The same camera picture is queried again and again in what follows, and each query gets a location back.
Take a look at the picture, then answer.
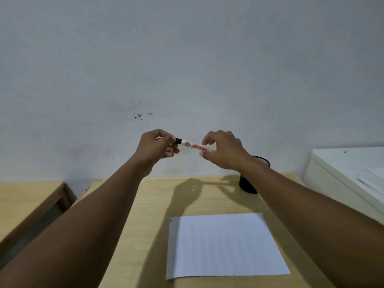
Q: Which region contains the person's left hand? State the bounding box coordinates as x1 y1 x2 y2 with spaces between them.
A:
131 129 180 178

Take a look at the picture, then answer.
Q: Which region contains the person's right hand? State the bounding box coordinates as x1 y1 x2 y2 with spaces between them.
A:
199 130 256 173

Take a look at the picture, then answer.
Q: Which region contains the white marker with black cap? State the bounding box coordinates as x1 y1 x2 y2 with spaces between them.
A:
175 137 216 153

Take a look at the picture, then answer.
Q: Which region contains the person's right forearm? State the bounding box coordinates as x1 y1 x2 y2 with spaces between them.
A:
238 155 384 288

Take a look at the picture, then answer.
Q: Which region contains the person's left forearm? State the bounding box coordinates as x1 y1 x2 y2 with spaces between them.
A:
0 155 151 288

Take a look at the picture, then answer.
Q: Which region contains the black mesh pen holder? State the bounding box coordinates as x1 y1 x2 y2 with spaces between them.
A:
239 155 271 195

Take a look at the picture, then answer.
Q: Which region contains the white lined paper sheet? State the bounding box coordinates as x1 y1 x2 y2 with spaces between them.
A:
166 212 291 280

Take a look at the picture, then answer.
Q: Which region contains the white cabinet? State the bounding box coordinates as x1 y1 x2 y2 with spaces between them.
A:
302 146 384 225

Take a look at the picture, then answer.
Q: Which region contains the wooden side table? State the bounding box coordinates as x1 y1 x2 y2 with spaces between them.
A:
0 181 77 269

